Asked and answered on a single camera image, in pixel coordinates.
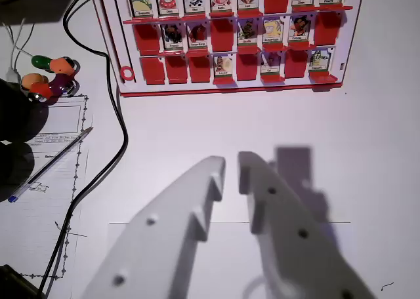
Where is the black box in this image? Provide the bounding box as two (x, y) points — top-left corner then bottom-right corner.
(0, 0), (87, 27)

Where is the black cable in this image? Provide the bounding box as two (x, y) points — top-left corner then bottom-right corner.
(36, 0), (129, 298)

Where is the red and white game board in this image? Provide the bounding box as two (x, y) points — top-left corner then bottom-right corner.
(87, 0), (366, 98)

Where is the black rounded bundle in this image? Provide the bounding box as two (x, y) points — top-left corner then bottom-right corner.
(0, 78), (50, 203)

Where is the printed paper sheet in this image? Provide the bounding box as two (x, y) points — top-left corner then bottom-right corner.
(0, 94), (95, 299)

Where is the thin white cable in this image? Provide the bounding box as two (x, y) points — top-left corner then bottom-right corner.
(2, 22), (21, 83)
(18, 16), (35, 60)

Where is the orange carabiner clip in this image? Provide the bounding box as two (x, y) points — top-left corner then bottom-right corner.
(20, 71), (50, 90)
(49, 56), (81, 79)

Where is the red carabiner clip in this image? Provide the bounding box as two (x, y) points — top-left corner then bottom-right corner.
(28, 81), (54, 104)

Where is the dark box corner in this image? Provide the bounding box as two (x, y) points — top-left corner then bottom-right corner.
(0, 264), (45, 299)

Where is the clear ballpoint pen blue cap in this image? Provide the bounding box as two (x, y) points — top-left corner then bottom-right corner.
(7, 126), (95, 204)

